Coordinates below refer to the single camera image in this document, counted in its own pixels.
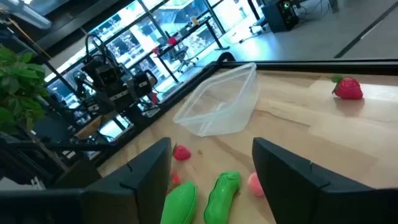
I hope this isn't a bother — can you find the clear plastic tupperware container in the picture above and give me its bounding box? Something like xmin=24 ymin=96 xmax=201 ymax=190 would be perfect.
xmin=172 ymin=62 xmax=261 ymax=138

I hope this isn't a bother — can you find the black table rim frame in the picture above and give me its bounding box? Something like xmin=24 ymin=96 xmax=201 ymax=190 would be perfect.
xmin=90 ymin=57 xmax=398 ymax=169

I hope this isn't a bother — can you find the black background desk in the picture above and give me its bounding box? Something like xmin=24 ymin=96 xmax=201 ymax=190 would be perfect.
xmin=154 ymin=17 xmax=230 ymax=83

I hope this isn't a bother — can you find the grey overhead beam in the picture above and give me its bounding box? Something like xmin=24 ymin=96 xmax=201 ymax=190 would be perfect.
xmin=0 ymin=0 xmax=52 ymax=30

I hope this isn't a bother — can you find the green leafy potted plant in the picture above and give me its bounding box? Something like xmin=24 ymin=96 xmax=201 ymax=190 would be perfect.
xmin=0 ymin=45 xmax=50 ymax=135

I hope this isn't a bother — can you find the large red toy strawberry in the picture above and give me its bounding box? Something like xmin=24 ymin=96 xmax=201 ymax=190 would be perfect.
xmin=330 ymin=74 xmax=364 ymax=100

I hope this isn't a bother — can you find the black computer tower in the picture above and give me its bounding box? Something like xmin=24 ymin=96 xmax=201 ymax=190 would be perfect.
xmin=261 ymin=0 xmax=300 ymax=34

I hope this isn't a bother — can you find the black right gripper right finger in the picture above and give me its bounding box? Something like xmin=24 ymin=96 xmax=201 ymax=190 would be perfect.
xmin=251 ymin=137 xmax=398 ymax=224

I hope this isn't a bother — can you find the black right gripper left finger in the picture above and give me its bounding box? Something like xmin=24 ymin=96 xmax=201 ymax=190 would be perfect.
xmin=0 ymin=137 xmax=173 ymax=224

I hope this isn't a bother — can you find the small pink toy fruit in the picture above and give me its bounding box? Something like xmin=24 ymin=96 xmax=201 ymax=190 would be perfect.
xmin=248 ymin=172 xmax=265 ymax=198

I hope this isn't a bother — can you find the black office chair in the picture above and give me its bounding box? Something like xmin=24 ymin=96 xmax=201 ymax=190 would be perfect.
xmin=174 ymin=46 xmax=197 ymax=74

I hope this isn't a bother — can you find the green toy pea pod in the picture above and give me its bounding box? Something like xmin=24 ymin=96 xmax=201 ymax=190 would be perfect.
xmin=203 ymin=170 xmax=242 ymax=224

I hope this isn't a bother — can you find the small red toy strawberry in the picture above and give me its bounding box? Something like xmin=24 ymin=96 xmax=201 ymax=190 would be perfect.
xmin=166 ymin=169 xmax=182 ymax=195
xmin=172 ymin=143 xmax=192 ymax=162

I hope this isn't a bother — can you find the black curved corner handle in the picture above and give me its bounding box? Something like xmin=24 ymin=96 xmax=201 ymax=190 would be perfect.
xmin=216 ymin=52 xmax=236 ymax=65

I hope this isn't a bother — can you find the green toy corn cob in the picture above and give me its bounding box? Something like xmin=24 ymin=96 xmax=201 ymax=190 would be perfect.
xmin=160 ymin=180 xmax=198 ymax=224

